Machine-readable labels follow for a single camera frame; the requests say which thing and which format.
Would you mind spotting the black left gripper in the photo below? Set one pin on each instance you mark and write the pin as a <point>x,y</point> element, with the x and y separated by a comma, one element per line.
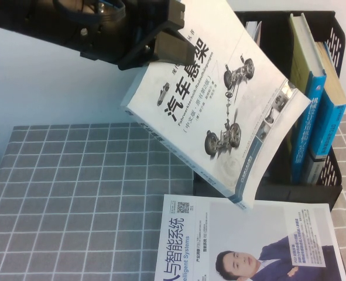
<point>108,32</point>

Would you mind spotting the white car suspension book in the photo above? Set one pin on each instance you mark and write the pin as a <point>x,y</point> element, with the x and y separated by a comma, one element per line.
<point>219,102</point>

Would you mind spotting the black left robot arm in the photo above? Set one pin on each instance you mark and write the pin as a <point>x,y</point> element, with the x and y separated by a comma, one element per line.
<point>29,17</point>

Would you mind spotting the white book orange band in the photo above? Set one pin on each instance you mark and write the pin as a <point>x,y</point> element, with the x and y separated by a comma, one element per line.
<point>253,32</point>

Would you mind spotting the black plastic book stand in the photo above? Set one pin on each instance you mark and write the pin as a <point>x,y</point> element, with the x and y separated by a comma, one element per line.
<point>278,29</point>

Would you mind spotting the thick blue hardcover book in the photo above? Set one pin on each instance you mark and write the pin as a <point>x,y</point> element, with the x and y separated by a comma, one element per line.
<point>304,44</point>

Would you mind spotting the light blue paperback book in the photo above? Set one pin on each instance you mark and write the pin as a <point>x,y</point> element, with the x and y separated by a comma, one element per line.
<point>333,117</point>

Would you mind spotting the red cover book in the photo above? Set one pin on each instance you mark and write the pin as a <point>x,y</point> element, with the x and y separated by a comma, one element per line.
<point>345,270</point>

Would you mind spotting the magazine with suited man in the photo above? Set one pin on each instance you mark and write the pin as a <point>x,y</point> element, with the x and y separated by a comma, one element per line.
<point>234,248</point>

